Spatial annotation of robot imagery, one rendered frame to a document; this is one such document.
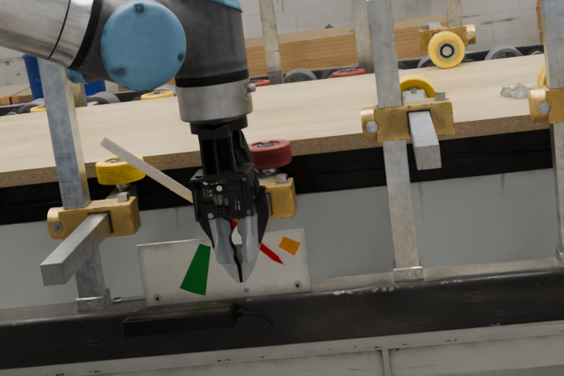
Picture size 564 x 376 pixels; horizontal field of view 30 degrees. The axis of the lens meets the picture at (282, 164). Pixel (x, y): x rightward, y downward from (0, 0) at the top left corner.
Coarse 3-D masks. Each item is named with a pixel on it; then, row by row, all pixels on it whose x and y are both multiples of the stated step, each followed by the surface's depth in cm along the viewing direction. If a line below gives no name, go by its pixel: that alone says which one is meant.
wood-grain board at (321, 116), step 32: (480, 64) 239; (512, 64) 233; (256, 96) 235; (288, 96) 229; (320, 96) 223; (352, 96) 217; (448, 96) 202; (480, 96) 197; (0, 128) 236; (32, 128) 230; (96, 128) 218; (128, 128) 212; (160, 128) 207; (256, 128) 193; (288, 128) 189; (320, 128) 185; (352, 128) 181; (480, 128) 175; (512, 128) 174; (544, 128) 174; (0, 160) 195; (32, 160) 190; (96, 160) 182; (160, 160) 180; (192, 160) 180
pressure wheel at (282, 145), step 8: (248, 144) 175; (256, 144) 175; (264, 144) 173; (272, 144) 174; (280, 144) 171; (288, 144) 172; (256, 152) 170; (264, 152) 170; (272, 152) 170; (280, 152) 171; (288, 152) 172; (256, 160) 170; (264, 160) 170; (272, 160) 170; (280, 160) 171; (288, 160) 172; (256, 168) 171; (264, 168) 170; (272, 168) 171
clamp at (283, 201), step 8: (264, 184) 161; (272, 184) 160; (280, 184) 160; (288, 184) 159; (272, 192) 159; (280, 192) 159; (288, 192) 159; (272, 200) 159; (280, 200) 159; (288, 200) 159; (272, 208) 159; (280, 208) 159; (288, 208) 159; (296, 208) 163; (272, 216) 160; (280, 216) 160; (288, 216) 159
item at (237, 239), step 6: (258, 174) 174; (264, 174) 173; (270, 174) 172; (276, 174) 172; (258, 180) 169; (270, 210) 159; (234, 234) 139; (234, 240) 136; (240, 240) 136; (240, 246) 134; (240, 252) 134; (240, 258) 135; (240, 264) 135
